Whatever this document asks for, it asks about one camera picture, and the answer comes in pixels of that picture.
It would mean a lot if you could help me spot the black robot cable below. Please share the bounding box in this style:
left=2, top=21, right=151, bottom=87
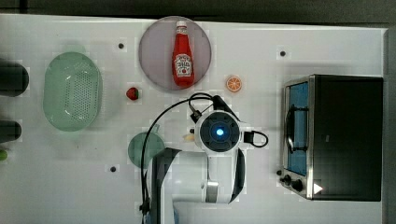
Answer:
left=139, top=91, right=269, bottom=224

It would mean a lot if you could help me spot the green perforated colander basket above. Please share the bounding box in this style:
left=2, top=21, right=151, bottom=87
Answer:
left=43, top=51, right=102, bottom=132

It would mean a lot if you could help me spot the silver black toaster oven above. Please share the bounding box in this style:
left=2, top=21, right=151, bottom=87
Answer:
left=277, top=75, right=384, bottom=202

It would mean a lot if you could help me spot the yellow plush peeled banana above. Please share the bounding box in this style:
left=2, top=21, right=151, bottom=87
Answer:
left=183, top=133, right=195, bottom=142

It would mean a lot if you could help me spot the red plush ketchup bottle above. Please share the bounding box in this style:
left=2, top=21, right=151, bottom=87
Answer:
left=172, top=21, right=195, bottom=88

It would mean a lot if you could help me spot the green cup with handle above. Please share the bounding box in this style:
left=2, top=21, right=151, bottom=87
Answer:
left=128, top=124, right=165, bottom=169

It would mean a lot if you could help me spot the black cylinder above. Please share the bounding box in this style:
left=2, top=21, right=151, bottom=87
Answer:
left=0, top=120, right=21, bottom=143
left=0, top=61, right=29, bottom=97

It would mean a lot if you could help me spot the round grey plate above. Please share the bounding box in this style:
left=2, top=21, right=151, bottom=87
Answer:
left=138, top=16, right=212, bottom=91

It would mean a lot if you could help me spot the black cylinder upper left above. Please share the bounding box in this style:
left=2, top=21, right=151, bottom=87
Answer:
left=0, top=61, right=29, bottom=97

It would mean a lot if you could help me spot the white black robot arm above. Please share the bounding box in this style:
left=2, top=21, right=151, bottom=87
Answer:
left=148, top=110, right=245, bottom=224

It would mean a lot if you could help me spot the small green object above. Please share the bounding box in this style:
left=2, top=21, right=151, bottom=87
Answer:
left=0, top=149, right=8, bottom=161

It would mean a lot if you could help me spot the black cylinder lower left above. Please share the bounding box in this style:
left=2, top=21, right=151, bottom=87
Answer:
left=0, top=120, right=21, bottom=143

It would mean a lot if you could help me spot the orange slice toy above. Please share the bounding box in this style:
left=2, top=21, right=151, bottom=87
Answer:
left=226, top=76, right=242, bottom=92

